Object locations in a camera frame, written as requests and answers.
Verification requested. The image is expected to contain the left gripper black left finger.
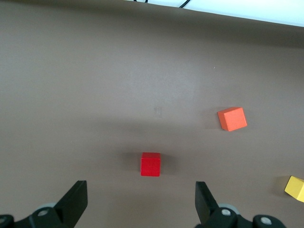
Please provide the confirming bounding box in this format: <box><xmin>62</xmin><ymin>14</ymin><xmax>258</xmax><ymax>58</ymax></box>
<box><xmin>0</xmin><ymin>180</ymin><xmax>88</xmax><ymax>228</ymax></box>

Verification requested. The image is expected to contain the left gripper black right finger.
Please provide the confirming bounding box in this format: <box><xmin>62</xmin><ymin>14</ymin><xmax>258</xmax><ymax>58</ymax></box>
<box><xmin>195</xmin><ymin>181</ymin><xmax>285</xmax><ymax>228</ymax></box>

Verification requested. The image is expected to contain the red wooden cube block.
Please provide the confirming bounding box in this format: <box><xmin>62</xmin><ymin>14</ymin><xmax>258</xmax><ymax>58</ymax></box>
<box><xmin>140</xmin><ymin>152</ymin><xmax>162</xmax><ymax>178</ymax></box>

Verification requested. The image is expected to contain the orange wooden cube block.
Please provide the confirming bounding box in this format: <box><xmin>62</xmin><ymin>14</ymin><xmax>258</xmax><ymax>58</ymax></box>
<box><xmin>217</xmin><ymin>106</ymin><xmax>248</xmax><ymax>132</ymax></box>

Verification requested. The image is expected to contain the yellow wooden cube block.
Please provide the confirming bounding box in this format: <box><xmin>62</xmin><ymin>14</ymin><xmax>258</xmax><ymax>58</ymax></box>
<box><xmin>284</xmin><ymin>175</ymin><xmax>304</xmax><ymax>203</ymax></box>

